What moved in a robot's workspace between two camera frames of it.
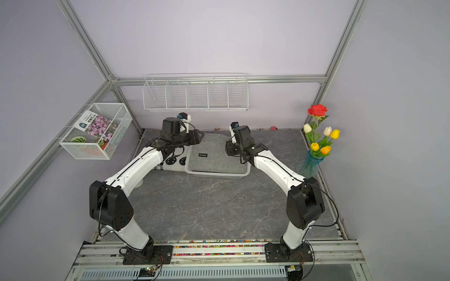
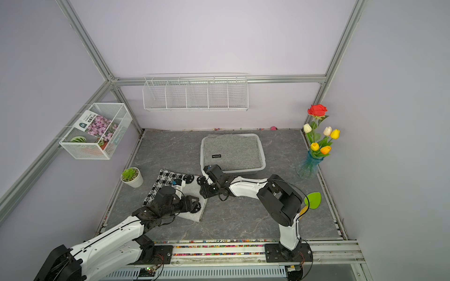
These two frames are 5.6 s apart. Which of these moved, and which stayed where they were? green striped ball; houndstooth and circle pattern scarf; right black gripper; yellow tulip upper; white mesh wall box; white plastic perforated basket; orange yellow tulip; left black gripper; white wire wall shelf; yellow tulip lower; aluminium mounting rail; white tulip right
Moved: white plastic perforated basket; right black gripper; left black gripper; houndstooth and circle pattern scarf
Stayed: yellow tulip lower; white tulip right; yellow tulip upper; aluminium mounting rail; white wire wall shelf; green striped ball; orange yellow tulip; white mesh wall box
